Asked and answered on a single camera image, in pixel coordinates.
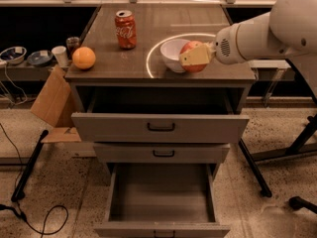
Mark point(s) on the white bowl on shelf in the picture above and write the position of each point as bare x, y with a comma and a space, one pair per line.
13, 55

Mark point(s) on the black right stand leg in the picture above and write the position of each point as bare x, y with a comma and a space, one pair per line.
265, 191

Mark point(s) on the orange fruit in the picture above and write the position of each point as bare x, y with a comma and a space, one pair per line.
84, 58

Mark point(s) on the red coca-cola can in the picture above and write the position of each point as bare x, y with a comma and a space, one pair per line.
126, 29

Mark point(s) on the white paper cup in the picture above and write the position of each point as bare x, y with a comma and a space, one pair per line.
60, 55

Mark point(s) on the brown cardboard piece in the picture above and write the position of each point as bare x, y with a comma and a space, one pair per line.
54, 105

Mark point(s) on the black caster foot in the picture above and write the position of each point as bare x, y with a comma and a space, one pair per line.
297, 203

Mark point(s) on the grey middle drawer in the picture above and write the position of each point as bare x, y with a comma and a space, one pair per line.
161, 153

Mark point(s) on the white ceramic bowl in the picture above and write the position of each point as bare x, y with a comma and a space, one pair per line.
170, 51

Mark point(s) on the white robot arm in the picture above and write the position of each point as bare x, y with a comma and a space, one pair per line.
287, 32

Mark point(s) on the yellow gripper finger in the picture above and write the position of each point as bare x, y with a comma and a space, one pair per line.
195, 54

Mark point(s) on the grey drawer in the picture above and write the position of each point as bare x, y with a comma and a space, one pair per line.
161, 201
159, 115
161, 153

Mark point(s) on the red apple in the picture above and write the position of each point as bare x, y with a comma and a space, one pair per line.
194, 68

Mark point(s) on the grey bottom drawer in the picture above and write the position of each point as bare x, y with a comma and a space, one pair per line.
161, 201

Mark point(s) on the dark glass jar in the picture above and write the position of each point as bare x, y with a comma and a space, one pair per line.
72, 43

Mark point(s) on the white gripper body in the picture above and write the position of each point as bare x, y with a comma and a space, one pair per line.
225, 47

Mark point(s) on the grey top drawer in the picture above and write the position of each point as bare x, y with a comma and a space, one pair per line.
159, 115

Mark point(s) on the black stand leg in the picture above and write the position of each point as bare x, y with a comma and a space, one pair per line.
265, 191
18, 193

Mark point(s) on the black left stand leg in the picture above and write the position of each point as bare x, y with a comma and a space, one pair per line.
18, 193

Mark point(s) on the blue bowl on shelf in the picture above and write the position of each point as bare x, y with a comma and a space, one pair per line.
40, 58

